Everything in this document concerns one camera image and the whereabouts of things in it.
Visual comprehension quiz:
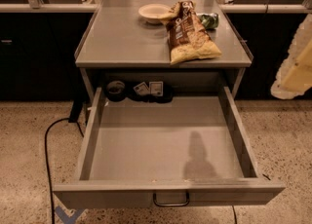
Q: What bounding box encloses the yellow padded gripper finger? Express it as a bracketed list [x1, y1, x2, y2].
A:
[270, 14, 312, 99]

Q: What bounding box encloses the grey top drawer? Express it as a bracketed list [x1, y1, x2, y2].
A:
[53, 87, 285, 208]

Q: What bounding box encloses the grey drawer cabinet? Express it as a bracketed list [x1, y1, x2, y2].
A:
[75, 0, 252, 98]

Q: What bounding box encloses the dark counter right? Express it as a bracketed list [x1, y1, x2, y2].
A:
[226, 13, 307, 100]

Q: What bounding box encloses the dark counter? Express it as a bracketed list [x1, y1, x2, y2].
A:
[0, 12, 93, 101]
[226, 13, 307, 100]

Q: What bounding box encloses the green snack packet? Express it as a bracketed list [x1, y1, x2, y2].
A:
[198, 13, 219, 29]

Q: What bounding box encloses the brown yellow chip bag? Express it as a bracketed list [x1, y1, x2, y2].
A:
[159, 1, 221, 64]

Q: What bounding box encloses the white bowl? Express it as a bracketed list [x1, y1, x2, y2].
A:
[138, 4, 170, 24]

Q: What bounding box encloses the black tape roll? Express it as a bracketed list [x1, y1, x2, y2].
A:
[105, 81, 126, 102]

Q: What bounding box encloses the dark counter left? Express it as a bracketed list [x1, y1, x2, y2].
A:
[0, 12, 93, 101]

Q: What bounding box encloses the blue tape floor marker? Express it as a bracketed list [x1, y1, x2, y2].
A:
[55, 206, 84, 224]

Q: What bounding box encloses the black floor cable left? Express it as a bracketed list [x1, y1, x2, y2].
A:
[44, 117, 86, 224]

